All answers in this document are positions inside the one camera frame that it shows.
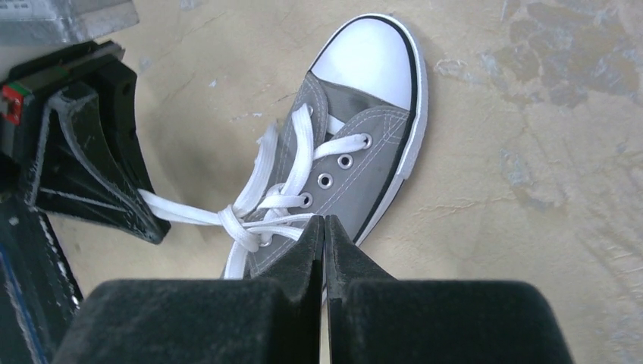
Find grey canvas sneaker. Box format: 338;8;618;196
212;13;428;279

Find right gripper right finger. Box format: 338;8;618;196
325;215;572;363

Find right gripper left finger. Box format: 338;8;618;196
54;216;325;363

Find white shoelace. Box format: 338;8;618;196
139;105;372;280

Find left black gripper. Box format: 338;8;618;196
1;41;170;244

